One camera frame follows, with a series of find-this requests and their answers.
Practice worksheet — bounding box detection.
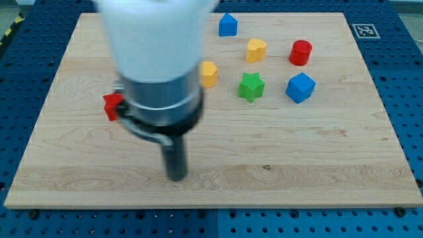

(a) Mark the grey cable on flange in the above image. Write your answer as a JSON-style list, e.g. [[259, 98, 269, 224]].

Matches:
[[116, 104, 174, 147]]

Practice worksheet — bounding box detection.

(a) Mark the red star block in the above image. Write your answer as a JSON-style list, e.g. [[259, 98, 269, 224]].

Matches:
[[102, 93, 124, 121]]

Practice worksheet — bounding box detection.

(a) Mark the yellow heart block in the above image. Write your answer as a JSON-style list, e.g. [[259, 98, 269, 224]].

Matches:
[[246, 38, 267, 63]]

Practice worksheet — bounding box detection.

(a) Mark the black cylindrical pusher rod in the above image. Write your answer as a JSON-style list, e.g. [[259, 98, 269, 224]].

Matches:
[[161, 136, 187, 181]]

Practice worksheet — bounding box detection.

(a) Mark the red cylinder block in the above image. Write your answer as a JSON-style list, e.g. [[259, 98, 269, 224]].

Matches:
[[289, 40, 313, 66]]

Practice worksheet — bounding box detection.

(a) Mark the blue house-shaped block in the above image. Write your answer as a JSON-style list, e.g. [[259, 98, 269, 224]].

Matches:
[[218, 13, 238, 37]]

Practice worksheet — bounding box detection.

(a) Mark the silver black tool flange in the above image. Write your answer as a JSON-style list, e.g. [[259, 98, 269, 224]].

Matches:
[[116, 67, 204, 136]]

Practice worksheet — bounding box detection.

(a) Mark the fiducial marker tag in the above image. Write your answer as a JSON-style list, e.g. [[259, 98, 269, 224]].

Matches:
[[352, 24, 380, 39]]

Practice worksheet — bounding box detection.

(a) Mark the blue cube block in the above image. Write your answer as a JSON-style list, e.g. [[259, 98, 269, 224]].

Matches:
[[286, 73, 316, 104]]

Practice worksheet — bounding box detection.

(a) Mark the wooden board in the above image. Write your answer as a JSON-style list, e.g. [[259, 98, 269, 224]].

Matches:
[[5, 13, 422, 210]]

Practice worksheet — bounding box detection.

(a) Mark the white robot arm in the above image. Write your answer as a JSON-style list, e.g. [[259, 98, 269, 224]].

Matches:
[[96, 0, 217, 181]]

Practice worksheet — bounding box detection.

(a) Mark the yellow pentagon block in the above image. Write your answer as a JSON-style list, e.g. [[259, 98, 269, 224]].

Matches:
[[200, 61, 218, 88]]

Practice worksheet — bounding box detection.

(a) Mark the green star block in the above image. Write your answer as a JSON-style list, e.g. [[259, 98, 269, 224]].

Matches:
[[238, 73, 265, 103]]

